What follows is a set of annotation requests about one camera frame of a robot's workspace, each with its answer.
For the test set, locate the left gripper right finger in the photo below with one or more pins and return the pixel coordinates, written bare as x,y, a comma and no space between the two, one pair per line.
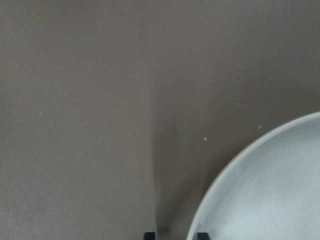
202,236

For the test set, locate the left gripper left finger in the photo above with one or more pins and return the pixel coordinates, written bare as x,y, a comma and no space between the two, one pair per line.
149,236

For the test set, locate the cream round plate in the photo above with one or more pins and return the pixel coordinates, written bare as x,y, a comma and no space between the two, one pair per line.
269,191

